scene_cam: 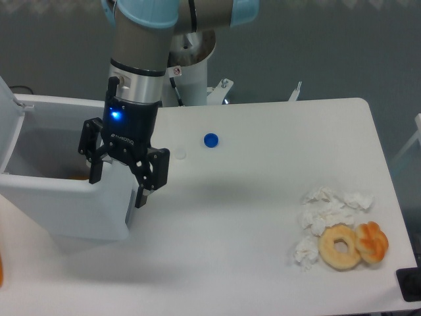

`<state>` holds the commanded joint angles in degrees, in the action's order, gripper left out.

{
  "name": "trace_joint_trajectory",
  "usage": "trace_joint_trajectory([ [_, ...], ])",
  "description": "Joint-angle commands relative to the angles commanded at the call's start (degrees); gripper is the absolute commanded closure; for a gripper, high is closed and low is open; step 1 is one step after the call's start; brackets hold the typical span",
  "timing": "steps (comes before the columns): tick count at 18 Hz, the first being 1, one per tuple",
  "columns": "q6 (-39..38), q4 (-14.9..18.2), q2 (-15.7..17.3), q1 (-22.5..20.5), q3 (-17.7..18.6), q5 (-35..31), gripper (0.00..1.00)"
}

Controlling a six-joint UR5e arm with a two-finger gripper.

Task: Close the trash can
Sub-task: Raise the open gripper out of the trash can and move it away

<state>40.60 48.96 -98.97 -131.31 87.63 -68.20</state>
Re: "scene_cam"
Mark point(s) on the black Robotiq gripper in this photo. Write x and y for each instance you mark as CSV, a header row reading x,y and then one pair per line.
x,y
126,131

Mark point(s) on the white trash can lid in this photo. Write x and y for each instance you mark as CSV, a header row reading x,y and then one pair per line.
x,y
12,117

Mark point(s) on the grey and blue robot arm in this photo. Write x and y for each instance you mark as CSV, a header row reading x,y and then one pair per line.
x,y
139,60

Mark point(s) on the white bottle cap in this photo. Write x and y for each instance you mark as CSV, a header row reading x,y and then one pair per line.
x,y
180,154

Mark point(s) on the white plastic trash can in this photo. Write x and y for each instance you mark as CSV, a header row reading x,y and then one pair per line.
x,y
47,178

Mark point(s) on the blue bottle cap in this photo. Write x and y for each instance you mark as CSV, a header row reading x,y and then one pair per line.
x,y
211,140

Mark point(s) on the orange object at left edge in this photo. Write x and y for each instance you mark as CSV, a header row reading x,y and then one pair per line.
x,y
2,261

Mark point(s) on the crumpled white tissue middle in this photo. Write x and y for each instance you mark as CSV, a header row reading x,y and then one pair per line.
x,y
319,216

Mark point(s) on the crumpled white tissue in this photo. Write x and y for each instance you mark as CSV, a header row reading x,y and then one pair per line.
x,y
319,216
358,201
322,193
306,253

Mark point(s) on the crumpled white tissue top left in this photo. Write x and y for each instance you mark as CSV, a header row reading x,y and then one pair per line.
x,y
322,193

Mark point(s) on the crumpled white tissue bottom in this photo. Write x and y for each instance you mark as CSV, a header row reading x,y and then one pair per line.
x,y
306,253

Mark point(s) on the crumpled white tissue top right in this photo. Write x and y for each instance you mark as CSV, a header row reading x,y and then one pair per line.
x,y
358,201

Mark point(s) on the orange twisted bread roll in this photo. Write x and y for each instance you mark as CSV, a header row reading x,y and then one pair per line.
x,y
371,242

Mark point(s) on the black device at edge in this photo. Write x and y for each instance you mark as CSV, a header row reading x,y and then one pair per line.
x,y
409,283

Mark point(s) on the white metal base frame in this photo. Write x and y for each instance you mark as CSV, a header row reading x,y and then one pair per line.
x,y
218,95

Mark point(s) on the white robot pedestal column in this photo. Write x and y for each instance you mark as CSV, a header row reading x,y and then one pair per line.
x,y
186,78

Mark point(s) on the ring doughnut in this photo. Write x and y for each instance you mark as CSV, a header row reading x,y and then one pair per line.
x,y
337,247

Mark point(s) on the white frame at right edge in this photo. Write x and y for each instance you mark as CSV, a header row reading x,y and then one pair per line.
x,y
408,151

